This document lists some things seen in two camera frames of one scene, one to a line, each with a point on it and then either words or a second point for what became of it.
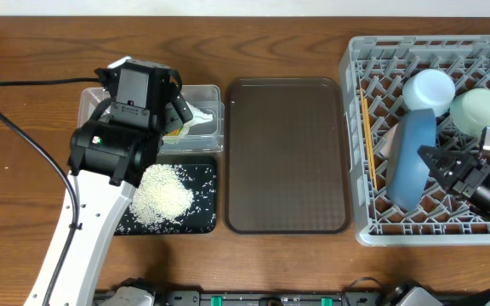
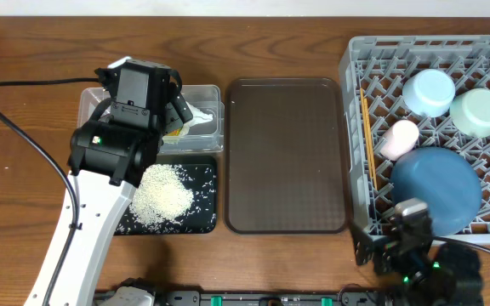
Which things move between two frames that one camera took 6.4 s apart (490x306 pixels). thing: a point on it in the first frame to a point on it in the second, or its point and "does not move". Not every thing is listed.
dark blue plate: x=407 y=172 to x=446 y=180
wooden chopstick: x=369 y=141 does not move
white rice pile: x=162 y=195 does not move
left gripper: x=175 y=113 does not move
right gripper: x=462 y=166 to x=384 y=259
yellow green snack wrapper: x=175 y=132 does not move
